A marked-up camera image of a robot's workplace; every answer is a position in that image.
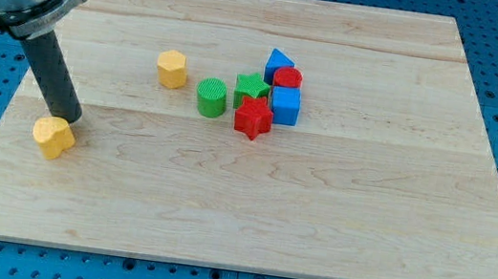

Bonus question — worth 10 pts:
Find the yellow hexagon block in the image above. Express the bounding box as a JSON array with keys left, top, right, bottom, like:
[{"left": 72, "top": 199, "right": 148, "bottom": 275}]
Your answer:
[{"left": 157, "top": 50, "right": 187, "bottom": 89}]

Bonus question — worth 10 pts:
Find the red star block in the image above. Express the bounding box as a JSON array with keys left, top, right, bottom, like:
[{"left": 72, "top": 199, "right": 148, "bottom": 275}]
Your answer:
[{"left": 233, "top": 96, "right": 273, "bottom": 140}]

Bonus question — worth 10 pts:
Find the wooden board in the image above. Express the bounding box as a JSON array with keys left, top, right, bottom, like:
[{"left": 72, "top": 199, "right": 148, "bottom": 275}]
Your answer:
[{"left": 0, "top": 0, "right": 498, "bottom": 279}]

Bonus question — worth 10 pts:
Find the blue cube block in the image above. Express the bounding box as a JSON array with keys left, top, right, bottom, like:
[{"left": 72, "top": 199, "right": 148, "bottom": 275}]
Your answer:
[{"left": 271, "top": 86, "right": 301, "bottom": 126}]

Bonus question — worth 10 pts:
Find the green star block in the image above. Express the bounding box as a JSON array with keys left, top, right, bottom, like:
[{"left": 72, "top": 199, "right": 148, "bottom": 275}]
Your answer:
[{"left": 232, "top": 73, "right": 271, "bottom": 109}]

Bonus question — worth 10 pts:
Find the green cylinder block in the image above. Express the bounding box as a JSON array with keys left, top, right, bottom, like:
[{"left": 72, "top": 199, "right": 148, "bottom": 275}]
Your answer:
[{"left": 196, "top": 77, "right": 227, "bottom": 118}]

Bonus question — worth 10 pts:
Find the red cylinder block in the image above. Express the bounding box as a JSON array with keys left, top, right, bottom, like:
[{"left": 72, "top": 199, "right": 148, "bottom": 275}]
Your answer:
[{"left": 272, "top": 66, "right": 303, "bottom": 89}]

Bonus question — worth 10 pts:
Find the blue triangle block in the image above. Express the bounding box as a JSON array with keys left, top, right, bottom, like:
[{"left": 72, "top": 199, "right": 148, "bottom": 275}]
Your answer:
[{"left": 263, "top": 49, "right": 295, "bottom": 85}]

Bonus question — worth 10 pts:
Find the yellow heart block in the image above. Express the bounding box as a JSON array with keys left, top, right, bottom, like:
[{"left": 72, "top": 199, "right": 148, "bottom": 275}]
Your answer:
[{"left": 32, "top": 117, "right": 76, "bottom": 160}]

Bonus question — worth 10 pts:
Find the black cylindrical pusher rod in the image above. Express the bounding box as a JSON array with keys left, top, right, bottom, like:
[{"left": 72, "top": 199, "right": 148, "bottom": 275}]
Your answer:
[{"left": 21, "top": 32, "right": 82, "bottom": 124}]

